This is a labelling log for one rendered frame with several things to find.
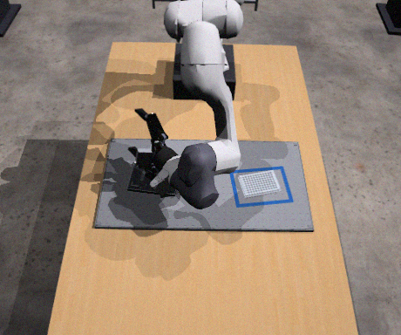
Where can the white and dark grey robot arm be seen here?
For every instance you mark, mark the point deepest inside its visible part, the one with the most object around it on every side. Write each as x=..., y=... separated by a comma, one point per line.
x=192, y=173

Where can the blue tape outline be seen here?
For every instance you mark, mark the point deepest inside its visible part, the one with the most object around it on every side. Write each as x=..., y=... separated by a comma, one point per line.
x=238, y=205

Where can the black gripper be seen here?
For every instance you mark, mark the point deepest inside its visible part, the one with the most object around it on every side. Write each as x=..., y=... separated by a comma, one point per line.
x=163, y=153

